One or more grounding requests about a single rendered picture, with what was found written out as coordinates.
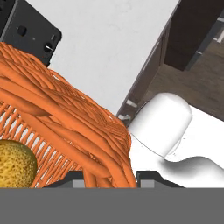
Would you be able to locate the dark brown counter cabinet run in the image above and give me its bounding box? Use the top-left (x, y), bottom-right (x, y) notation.
top-left (115, 0), bottom-right (182, 128)

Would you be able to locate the white rounded object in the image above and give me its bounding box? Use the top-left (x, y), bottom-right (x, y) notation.
top-left (127, 92), bottom-right (224, 189)

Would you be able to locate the dark brown cabinet block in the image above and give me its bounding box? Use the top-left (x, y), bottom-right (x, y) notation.
top-left (164, 0), bottom-right (224, 72)

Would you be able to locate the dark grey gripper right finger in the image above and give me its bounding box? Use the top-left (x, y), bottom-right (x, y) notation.
top-left (136, 170), bottom-right (186, 189)

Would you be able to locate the silver cabinet handle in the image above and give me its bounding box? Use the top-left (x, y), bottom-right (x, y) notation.
top-left (117, 114), bottom-right (132, 122)
top-left (126, 99), bottom-right (138, 109)

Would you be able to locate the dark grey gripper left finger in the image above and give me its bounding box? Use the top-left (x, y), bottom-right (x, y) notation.
top-left (43, 170), bottom-right (86, 189)

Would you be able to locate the orange wicker basket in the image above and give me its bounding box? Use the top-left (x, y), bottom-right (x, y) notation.
top-left (0, 41), bottom-right (138, 189)

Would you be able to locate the yellow speckled round bread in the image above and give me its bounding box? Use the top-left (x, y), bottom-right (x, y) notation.
top-left (0, 139), bottom-right (39, 189)

